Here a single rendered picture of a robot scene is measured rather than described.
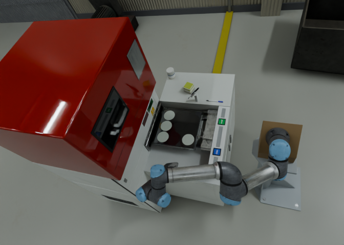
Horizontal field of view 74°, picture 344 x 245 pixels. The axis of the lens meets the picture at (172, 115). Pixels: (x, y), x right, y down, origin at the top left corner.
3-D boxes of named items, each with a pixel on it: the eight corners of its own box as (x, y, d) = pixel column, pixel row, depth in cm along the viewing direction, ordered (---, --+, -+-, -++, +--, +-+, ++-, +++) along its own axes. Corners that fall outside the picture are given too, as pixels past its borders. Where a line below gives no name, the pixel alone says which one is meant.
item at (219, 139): (209, 175, 174) (207, 169, 162) (219, 115, 200) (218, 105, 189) (221, 177, 171) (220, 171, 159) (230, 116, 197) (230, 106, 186)
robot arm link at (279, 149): (289, 135, 145) (292, 144, 132) (287, 155, 148) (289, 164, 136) (269, 134, 149) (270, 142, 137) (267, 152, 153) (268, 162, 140)
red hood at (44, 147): (32, 162, 168) (-51, 120, 119) (81, 78, 207) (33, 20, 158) (121, 181, 144) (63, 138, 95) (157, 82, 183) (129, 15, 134)
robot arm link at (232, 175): (246, 164, 115) (149, 173, 110) (245, 183, 118) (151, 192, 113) (237, 154, 126) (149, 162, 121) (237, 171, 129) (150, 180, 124)
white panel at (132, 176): (133, 194, 179) (110, 179, 146) (160, 108, 218) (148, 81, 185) (136, 195, 178) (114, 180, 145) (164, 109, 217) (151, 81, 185)
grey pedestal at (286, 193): (300, 167, 239) (325, 130, 172) (300, 211, 218) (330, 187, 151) (249, 159, 256) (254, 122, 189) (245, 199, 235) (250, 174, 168)
